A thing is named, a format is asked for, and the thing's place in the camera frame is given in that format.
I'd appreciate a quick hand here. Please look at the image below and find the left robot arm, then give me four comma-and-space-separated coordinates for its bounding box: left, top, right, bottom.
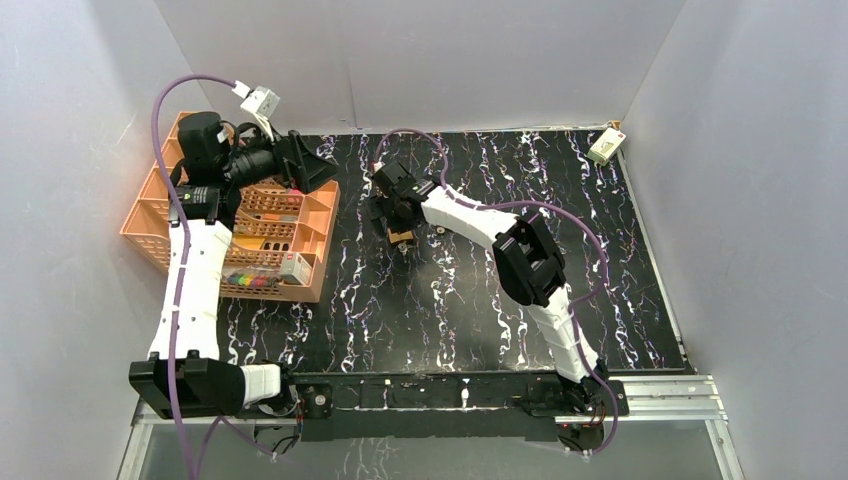
128, 111, 339, 420

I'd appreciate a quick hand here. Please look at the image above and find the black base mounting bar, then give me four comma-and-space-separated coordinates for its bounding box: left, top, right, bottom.
268, 371, 630, 448

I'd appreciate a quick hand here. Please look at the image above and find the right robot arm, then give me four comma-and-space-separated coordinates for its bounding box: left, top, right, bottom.
369, 163, 624, 419

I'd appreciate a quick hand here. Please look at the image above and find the coloured marker set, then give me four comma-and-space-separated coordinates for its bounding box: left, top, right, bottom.
223, 269, 281, 288

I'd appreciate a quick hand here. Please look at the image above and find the small white green box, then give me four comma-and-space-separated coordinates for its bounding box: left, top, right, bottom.
586, 127, 626, 166

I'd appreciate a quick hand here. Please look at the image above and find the white staple box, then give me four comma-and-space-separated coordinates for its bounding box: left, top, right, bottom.
279, 252, 313, 286

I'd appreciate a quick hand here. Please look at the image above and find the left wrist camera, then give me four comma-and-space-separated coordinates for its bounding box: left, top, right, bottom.
240, 86, 280, 121

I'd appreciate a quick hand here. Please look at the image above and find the aluminium frame rail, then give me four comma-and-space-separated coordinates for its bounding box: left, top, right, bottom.
117, 375, 745, 479

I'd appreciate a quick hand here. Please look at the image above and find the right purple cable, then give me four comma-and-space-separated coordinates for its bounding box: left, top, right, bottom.
374, 127, 621, 457

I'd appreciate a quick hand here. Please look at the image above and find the orange plastic desk organizer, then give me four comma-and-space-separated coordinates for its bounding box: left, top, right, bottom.
121, 112, 340, 303

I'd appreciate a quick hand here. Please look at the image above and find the large brass padlock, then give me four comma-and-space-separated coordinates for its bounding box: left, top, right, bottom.
387, 228, 418, 255

